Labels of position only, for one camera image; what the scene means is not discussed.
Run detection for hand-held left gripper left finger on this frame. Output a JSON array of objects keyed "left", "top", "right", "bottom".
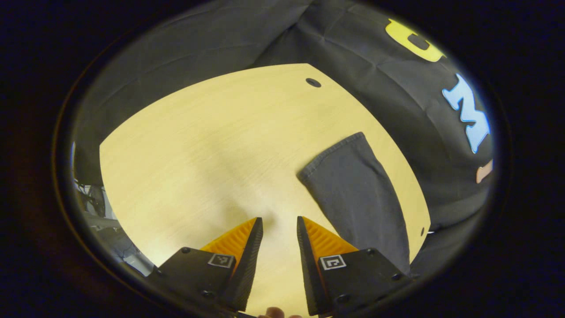
[{"left": 148, "top": 216, "right": 264, "bottom": 312}]

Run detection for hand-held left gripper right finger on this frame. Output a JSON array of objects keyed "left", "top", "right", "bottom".
[{"left": 297, "top": 216, "right": 413, "bottom": 316}]

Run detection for black jeans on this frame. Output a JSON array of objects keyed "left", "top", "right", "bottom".
[{"left": 298, "top": 132, "right": 412, "bottom": 274}]

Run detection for black backdrop cloth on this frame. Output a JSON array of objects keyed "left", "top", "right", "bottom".
[{"left": 73, "top": 0, "right": 495, "bottom": 276}]

